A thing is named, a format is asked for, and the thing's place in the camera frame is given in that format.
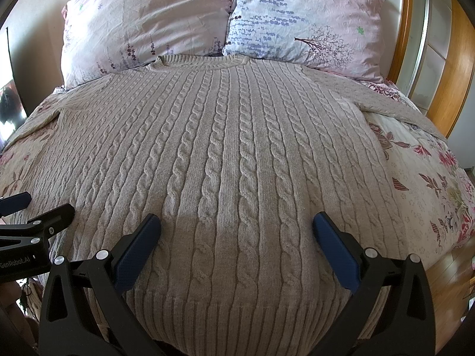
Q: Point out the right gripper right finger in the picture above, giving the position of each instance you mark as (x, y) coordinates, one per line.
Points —
(407, 323)

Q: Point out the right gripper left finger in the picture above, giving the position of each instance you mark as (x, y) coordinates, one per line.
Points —
(84, 312)

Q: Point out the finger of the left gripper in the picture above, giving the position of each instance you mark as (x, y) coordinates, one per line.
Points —
(42, 227)
(14, 203)

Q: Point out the beige cable-knit sweater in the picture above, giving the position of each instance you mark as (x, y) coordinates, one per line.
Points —
(235, 156)

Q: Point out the floral bed quilt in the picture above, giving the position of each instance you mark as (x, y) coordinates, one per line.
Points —
(434, 192)

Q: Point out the pink floral left pillow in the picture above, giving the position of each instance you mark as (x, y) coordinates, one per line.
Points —
(107, 36)

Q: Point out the blue floral right pillow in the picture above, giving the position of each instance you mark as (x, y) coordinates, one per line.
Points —
(339, 36)

